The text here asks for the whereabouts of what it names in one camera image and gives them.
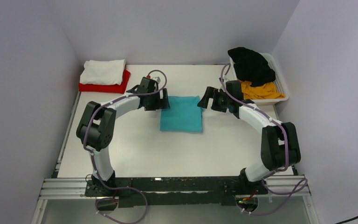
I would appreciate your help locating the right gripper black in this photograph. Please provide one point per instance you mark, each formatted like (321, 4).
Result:
(213, 93)

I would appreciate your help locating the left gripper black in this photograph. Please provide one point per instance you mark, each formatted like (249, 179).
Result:
(161, 103)

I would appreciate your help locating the teal t shirt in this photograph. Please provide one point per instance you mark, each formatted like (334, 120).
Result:
(183, 115)

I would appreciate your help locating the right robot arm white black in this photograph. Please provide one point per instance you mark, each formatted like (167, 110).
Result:
(279, 142)

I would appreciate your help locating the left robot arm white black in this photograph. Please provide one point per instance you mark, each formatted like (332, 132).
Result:
(97, 124)

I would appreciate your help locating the black t shirt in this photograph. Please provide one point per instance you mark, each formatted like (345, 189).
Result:
(251, 66)

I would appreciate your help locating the red folded t shirt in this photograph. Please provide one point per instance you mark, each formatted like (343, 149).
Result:
(107, 88)

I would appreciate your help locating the yellow t shirt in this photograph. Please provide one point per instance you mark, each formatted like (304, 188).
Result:
(266, 91)

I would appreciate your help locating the white folded t shirt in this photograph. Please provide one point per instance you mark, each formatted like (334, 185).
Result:
(103, 72)

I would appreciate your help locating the white plastic basket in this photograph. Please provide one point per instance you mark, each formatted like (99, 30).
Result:
(279, 83)

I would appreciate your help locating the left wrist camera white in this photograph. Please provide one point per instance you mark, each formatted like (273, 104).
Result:
(154, 77)

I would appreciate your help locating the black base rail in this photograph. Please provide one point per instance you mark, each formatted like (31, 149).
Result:
(137, 191)

